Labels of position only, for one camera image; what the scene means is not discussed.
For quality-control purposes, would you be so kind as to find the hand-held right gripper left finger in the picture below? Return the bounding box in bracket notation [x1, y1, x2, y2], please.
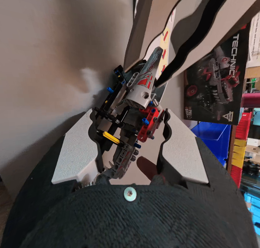
[51, 108, 104, 185]

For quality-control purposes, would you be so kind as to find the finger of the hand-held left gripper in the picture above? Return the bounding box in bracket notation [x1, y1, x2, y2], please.
[123, 0, 204, 72]
[156, 0, 260, 87]

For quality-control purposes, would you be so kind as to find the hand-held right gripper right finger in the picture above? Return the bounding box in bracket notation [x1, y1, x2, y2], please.
[156, 108, 209, 184]

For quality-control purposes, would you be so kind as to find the grey red brick toy vehicle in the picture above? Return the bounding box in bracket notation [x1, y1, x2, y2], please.
[94, 46, 165, 179]

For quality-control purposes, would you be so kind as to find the beige desk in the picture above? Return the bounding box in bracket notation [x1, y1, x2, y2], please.
[0, 0, 192, 204]

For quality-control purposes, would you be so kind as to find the white instruction booklet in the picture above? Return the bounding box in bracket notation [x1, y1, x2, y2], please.
[151, 7, 177, 104]

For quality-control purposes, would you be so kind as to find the white printed carton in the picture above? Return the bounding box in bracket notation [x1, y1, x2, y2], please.
[246, 14, 260, 68]

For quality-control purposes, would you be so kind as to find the yellow storage bin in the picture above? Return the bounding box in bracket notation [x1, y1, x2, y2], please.
[232, 139, 247, 169]

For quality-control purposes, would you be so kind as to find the black toy truck box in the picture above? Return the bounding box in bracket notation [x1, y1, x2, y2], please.
[184, 23, 251, 125]

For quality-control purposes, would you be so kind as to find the red storage bin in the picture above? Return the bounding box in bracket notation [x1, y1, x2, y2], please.
[235, 111, 253, 141]

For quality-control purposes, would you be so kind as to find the light blue storage bin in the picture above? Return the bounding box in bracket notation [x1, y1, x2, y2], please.
[243, 192, 260, 233]

